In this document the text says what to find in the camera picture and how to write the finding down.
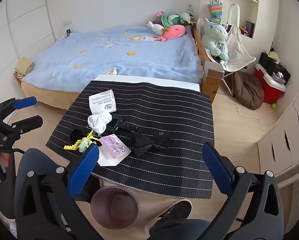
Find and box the black cloth bow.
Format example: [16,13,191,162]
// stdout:
[131,130,172,158]

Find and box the dark purple box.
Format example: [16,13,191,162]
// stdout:
[245,21,255,38]

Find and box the person's right leg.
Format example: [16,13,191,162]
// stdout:
[145,219,215,240]

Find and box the cream hat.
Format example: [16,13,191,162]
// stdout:
[266,51,281,63]

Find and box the red cooler box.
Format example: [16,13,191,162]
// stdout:
[254,64,286,103]

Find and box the white wardrobe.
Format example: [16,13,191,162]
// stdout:
[0,0,56,120]

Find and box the beige folded cloth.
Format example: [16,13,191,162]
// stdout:
[15,57,34,79]

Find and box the beige drawer cabinet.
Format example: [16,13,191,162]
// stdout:
[257,80,299,178]

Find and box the black bag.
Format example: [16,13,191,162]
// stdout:
[259,52,291,84]

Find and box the white plush toy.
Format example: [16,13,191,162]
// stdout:
[147,21,168,37]

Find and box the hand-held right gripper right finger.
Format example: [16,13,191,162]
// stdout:
[201,142,285,240]

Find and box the pink whale plush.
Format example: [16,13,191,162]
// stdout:
[155,25,186,42]

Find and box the white canvas folding chair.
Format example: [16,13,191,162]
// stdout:
[198,16,256,98]

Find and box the brown cushion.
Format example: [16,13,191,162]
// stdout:
[233,70,264,110]

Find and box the light blue blanket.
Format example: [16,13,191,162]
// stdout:
[22,25,203,93]

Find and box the teal unicorn plush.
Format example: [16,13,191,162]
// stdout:
[201,17,230,61]

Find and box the yellow hair clip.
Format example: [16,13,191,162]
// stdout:
[64,130,100,151]

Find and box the white table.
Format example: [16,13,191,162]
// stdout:
[93,74,201,199]

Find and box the white green plush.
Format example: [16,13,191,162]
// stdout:
[181,11,197,25]

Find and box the pink purple plush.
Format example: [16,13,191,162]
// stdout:
[151,11,166,25]

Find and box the black striped placemat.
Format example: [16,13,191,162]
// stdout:
[46,81,213,200]

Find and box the purple translucent waste bin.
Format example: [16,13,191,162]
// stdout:
[90,185,140,230]

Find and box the clear plastic box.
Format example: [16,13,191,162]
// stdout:
[204,61,225,79]

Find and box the wooden bed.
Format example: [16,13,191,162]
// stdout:
[13,25,225,110]

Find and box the white paper leaflet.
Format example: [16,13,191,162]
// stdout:
[89,89,117,114]

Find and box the white hoop frame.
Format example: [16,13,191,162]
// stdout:
[227,3,240,27]

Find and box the purple cartoon card packet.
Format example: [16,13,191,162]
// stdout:
[97,134,132,167]

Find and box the green striped plush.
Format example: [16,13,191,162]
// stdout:
[161,13,187,28]

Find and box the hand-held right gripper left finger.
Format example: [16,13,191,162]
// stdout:
[15,144,101,240]

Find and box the black plastic tool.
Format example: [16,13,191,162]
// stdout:
[107,115,139,133]

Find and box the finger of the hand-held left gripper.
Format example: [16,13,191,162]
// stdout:
[0,116,43,140]
[0,96,37,121]

